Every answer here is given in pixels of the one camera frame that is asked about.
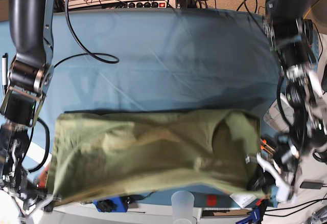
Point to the blue bar clamp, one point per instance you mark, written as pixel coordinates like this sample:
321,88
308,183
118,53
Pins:
256,214

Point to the red plastic block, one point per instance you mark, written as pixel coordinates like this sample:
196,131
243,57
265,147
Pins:
211,200

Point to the white paper card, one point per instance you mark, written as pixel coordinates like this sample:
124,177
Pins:
36,152

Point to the blue plastic box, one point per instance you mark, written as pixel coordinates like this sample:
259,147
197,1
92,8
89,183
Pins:
117,204

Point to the blue table cloth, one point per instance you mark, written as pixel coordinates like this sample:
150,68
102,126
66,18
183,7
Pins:
170,61

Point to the white patterned notebook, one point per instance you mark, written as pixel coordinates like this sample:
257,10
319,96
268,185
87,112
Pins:
274,118

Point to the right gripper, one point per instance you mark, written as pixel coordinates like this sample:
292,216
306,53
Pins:
35,197

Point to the white marker pen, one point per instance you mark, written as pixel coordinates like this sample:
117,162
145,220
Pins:
4,63

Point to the olive green t-shirt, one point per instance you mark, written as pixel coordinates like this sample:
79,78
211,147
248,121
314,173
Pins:
95,156

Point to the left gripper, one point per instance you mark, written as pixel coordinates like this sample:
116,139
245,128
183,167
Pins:
267,174

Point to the white square packet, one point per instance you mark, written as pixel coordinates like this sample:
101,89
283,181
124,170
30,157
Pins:
243,199

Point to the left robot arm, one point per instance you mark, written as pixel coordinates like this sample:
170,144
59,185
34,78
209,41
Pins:
285,27

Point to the orange spray can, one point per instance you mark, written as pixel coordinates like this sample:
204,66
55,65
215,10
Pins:
42,178

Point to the orange utility knife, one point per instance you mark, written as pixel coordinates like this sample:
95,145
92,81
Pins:
266,147

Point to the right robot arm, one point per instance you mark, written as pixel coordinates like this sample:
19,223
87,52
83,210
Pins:
26,80

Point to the translucent plastic cup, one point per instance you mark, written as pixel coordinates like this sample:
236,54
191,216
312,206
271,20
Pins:
182,203

